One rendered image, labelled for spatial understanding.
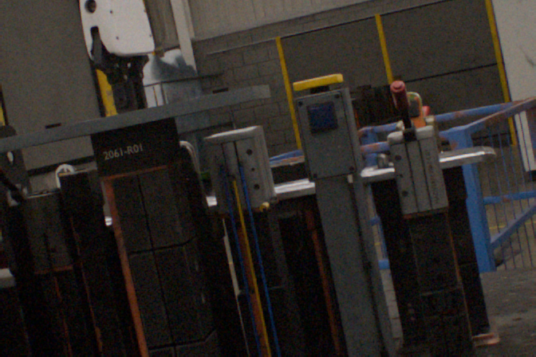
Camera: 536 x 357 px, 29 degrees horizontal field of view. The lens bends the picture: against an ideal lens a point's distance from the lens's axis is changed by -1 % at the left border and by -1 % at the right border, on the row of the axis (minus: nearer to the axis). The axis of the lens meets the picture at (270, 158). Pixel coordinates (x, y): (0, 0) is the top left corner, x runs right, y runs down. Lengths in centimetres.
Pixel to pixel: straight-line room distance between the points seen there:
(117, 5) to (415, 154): 47
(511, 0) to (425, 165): 786
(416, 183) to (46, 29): 370
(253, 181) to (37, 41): 351
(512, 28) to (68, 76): 512
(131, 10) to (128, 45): 5
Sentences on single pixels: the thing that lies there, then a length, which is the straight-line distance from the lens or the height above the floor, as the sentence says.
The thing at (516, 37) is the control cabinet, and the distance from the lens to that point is 934.
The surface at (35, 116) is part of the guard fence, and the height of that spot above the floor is 129.
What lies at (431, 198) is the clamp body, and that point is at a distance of 151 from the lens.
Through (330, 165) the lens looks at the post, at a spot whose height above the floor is 105.
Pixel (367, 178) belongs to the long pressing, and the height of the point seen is 100.
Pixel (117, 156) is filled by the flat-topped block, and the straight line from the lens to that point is 140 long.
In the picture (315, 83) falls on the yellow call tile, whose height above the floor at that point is 115.
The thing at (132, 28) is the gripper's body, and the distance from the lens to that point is 141.
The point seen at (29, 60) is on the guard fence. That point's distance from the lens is 489.
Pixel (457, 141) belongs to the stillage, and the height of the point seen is 91.
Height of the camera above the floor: 114
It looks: 3 degrees down
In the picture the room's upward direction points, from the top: 12 degrees counter-clockwise
